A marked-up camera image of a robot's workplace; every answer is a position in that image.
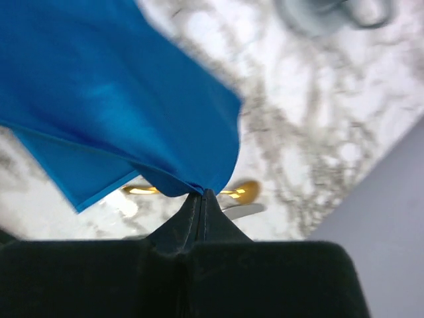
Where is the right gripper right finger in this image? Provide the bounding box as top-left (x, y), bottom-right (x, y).
top-left (185, 191), bottom-right (370, 317)

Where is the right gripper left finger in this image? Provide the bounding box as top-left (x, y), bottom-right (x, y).
top-left (1, 194), bottom-right (201, 317)

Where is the blue satin napkin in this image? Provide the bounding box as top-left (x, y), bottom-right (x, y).
top-left (1, 1), bottom-right (241, 211)

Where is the silver utensil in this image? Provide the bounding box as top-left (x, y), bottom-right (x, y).
top-left (223, 203), bottom-right (266, 221)

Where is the gold spoon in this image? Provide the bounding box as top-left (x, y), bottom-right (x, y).
top-left (121, 181), bottom-right (260, 205)

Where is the grey blue saucer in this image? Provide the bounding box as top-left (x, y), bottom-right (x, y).
top-left (274, 0), bottom-right (348, 37)

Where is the grey blue mug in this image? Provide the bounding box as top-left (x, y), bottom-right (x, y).
top-left (313, 0), bottom-right (395, 29)

